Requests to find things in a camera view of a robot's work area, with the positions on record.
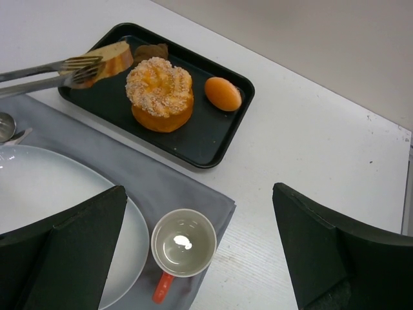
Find silver metal tongs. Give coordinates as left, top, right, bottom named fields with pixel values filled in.
left=0, top=55, right=107, bottom=98

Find brown chocolate pastry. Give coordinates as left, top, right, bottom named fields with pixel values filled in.
left=134, top=43, right=168, bottom=65

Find small orange round bun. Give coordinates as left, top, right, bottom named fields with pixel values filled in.
left=204, top=77, right=242, bottom=112

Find yellow bread slice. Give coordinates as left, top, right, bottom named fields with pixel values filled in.
left=58, top=41, right=134, bottom=89

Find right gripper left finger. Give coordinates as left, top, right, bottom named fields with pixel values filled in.
left=1, top=185, right=127, bottom=309

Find silver spoon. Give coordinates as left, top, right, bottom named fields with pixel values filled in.
left=0, top=112, right=16, bottom=143

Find orange mug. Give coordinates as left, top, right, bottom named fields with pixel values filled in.
left=150, top=209, right=217, bottom=304

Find grey cloth placemat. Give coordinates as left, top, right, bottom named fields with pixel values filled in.
left=1, top=96, right=236, bottom=309

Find large orange sugared bun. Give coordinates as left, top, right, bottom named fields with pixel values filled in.
left=125, top=57, right=194, bottom=133

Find white oval plate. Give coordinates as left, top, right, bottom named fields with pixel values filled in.
left=1, top=145, right=150, bottom=309

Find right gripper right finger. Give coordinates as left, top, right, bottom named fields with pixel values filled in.
left=272, top=183, right=412, bottom=309

